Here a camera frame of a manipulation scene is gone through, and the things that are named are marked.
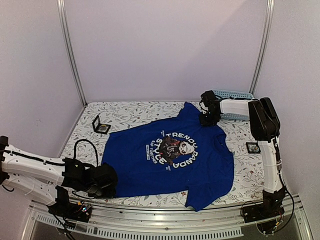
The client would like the right black cable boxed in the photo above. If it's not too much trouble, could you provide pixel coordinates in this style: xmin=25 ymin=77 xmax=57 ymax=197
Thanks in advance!
xmin=282 ymin=179 xmax=296 ymax=226

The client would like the black brooch box yellow brooch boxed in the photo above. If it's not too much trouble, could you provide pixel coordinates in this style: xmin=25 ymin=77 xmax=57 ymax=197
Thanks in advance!
xmin=92 ymin=115 xmax=111 ymax=135

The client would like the aluminium frame post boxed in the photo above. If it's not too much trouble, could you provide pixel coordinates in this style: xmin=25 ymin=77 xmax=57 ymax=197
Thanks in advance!
xmin=56 ymin=0 xmax=88 ymax=107
xmin=249 ymin=0 xmax=275 ymax=95

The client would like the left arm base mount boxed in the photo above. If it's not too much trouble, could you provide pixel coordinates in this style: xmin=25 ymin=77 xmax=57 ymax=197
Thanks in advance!
xmin=48 ymin=199 xmax=93 ymax=223

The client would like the left black cable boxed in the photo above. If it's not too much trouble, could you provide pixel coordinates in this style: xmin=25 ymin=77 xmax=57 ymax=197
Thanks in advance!
xmin=73 ymin=139 xmax=99 ymax=166

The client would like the right aluminium frame post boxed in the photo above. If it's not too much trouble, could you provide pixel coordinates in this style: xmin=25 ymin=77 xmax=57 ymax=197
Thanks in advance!
xmin=249 ymin=0 xmax=275 ymax=95

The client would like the light blue plastic basket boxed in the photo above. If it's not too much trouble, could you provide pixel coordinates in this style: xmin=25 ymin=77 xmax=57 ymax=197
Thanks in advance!
xmin=213 ymin=89 xmax=254 ymax=121

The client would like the black brooch box silver brooch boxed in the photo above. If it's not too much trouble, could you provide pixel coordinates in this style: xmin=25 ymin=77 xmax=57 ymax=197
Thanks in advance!
xmin=245 ymin=142 xmax=261 ymax=154

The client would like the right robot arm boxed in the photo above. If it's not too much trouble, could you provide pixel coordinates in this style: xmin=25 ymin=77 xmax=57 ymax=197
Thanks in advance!
xmin=199 ymin=90 xmax=286 ymax=218

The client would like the floral patterned tablecloth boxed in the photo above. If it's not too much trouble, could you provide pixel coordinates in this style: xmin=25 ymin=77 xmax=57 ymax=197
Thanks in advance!
xmin=62 ymin=101 xmax=265 ymax=206

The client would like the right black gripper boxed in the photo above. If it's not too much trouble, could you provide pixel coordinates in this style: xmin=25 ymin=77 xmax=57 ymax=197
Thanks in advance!
xmin=199 ymin=110 xmax=221 ymax=127

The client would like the black cable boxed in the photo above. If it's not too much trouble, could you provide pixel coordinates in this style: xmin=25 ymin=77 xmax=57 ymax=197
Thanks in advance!
xmin=282 ymin=179 xmax=296 ymax=226
xmin=73 ymin=139 xmax=99 ymax=166

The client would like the left aluminium frame post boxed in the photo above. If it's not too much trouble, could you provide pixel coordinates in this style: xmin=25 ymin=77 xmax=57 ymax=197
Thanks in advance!
xmin=56 ymin=0 xmax=88 ymax=107

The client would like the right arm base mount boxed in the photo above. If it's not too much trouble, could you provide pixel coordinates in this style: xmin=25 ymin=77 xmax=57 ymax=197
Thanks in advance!
xmin=240 ymin=201 xmax=285 ymax=235

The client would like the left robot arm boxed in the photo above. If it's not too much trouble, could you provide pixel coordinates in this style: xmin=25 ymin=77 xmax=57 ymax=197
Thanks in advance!
xmin=0 ymin=135 xmax=118 ymax=217

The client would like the blue printed t-shirt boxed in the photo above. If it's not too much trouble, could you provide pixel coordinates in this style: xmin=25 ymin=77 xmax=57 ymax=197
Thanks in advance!
xmin=102 ymin=102 xmax=234 ymax=211

